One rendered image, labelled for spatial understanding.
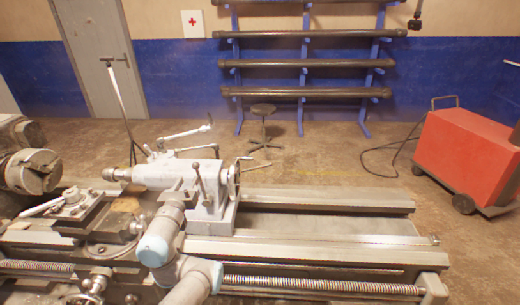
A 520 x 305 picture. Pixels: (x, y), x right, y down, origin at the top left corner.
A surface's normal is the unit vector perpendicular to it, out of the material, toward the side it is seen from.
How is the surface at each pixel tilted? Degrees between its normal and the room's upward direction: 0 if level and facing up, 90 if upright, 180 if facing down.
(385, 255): 36
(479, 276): 0
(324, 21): 90
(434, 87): 90
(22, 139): 90
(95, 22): 90
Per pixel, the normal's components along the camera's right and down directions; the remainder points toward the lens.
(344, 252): -0.06, -0.40
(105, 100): -0.07, 0.51
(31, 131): 1.00, 0.02
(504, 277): -0.02, -0.86
